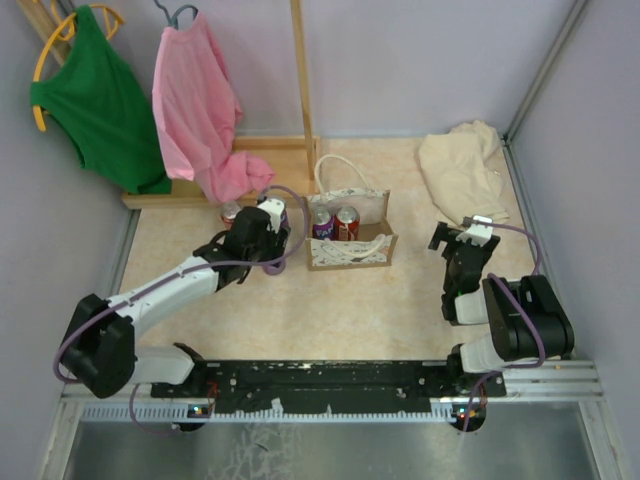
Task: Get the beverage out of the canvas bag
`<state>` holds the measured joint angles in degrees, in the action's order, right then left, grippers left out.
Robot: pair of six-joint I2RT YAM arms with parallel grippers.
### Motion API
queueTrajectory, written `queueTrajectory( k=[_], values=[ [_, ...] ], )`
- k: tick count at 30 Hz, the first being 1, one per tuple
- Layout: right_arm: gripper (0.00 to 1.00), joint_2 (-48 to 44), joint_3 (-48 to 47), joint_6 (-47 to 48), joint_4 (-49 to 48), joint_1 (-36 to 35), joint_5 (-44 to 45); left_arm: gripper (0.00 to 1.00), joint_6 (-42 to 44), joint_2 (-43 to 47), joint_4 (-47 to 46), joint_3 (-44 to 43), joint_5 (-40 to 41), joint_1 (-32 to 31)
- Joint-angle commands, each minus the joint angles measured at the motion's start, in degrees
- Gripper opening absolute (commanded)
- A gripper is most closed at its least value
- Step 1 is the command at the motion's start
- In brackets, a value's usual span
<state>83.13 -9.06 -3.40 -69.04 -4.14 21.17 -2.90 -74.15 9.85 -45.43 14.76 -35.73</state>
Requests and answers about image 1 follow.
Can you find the canvas tote bag patterned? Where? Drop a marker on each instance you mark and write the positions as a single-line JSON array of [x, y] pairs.
[[376, 240]]

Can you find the red can in bag back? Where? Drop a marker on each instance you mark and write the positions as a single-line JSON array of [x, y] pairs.
[[346, 224]]

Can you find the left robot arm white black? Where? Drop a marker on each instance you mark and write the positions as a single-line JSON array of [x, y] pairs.
[[100, 349]]

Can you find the grey clothes hanger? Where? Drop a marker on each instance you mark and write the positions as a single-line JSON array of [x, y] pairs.
[[172, 18]]

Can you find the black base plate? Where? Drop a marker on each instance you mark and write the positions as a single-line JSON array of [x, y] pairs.
[[316, 387]]

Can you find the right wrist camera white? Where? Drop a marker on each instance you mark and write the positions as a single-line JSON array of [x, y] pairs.
[[477, 228]]

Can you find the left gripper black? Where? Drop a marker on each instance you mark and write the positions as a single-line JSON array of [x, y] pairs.
[[277, 245]]

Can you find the red can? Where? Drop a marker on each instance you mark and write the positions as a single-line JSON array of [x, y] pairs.
[[346, 224], [229, 212]]

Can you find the yellow clothes hanger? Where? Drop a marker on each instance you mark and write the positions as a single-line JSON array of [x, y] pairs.
[[64, 32]]

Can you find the cream folded cloth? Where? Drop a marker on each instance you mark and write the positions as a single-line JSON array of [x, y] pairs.
[[454, 166]]

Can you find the purple soda can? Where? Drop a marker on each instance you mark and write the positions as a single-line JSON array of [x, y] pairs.
[[285, 215]]

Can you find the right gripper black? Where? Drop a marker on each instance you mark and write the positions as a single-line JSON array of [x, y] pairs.
[[447, 234]]

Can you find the aluminium frame rail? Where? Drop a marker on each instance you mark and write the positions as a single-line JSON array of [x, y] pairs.
[[562, 381]]

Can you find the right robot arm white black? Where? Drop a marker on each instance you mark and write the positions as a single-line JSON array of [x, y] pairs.
[[527, 324]]

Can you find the pink shirt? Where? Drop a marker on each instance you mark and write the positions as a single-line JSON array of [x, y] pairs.
[[196, 113]]

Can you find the wooden clothes rack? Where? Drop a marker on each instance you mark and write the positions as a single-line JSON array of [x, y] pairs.
[[293, 158]]

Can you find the green tank top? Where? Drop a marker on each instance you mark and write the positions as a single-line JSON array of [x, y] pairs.
[[97, 101]]

